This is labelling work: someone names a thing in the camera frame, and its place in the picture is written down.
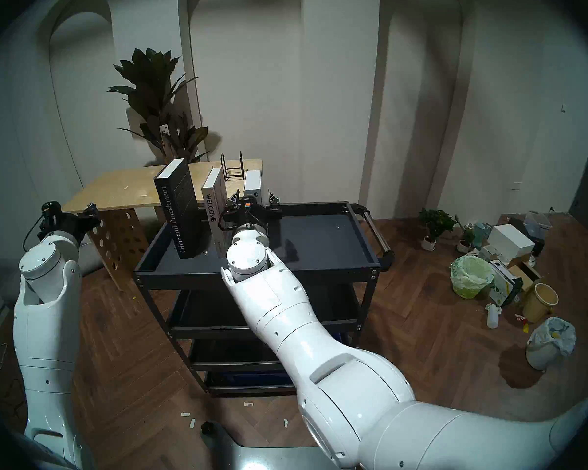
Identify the brown cardboard box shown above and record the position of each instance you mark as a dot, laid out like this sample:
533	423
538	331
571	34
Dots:
525	273

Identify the green-lined trash bin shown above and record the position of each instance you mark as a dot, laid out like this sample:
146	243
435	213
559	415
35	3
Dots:
470	275

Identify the large leafy potted plant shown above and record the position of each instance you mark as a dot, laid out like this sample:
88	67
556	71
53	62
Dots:
149	87

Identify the small white bottle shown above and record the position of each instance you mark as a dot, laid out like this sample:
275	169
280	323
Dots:
493	318

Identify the white Design Hotels yearbook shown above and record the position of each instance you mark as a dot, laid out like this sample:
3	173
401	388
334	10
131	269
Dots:
253	182

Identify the tiny potted plant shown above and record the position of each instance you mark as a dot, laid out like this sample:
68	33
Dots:
465	239

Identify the white bin with bag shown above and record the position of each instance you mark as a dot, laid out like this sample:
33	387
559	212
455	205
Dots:
549	344

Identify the green and white carton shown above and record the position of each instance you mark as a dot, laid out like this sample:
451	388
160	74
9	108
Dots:
503	285

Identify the dark grey utility cart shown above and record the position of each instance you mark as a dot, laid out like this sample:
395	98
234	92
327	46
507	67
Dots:
323	248

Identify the white cardboard box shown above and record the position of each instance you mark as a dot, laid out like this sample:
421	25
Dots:
512	241

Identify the beige bucket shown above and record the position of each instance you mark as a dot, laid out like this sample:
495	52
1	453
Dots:
539	305

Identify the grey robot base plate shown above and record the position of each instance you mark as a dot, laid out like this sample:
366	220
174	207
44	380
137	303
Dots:
255	457

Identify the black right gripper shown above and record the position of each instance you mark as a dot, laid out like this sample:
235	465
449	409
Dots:
273	213

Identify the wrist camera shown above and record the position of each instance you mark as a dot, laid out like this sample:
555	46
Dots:
50	209
248	204

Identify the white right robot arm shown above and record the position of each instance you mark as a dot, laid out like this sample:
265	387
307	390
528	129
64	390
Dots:
348	376

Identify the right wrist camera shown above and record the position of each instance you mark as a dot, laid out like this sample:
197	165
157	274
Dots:
248	204

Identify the clear plastic container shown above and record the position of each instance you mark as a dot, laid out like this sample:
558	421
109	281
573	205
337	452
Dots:
537	223

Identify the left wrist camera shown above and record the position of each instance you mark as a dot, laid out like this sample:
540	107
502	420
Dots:
50	209

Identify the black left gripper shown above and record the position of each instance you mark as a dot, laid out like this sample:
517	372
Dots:
71	224

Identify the black Crime and Punishment book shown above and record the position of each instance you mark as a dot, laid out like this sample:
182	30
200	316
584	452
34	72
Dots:
176	209

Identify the light wooden table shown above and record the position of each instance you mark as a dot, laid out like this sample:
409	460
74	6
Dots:
117	187

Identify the small plant in white pot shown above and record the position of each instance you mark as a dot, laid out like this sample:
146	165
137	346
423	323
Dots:
436	222

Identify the beige Welcome book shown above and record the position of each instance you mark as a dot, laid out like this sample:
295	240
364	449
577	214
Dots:
213	204

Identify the black base knob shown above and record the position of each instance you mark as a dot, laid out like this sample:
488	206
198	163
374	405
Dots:
208	428

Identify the teal watering can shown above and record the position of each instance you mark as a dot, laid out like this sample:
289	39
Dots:
480	234

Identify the blue plastic bin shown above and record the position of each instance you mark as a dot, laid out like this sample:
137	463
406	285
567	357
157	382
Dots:
245	377

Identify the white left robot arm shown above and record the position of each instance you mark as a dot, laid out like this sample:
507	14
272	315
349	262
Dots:
46	327

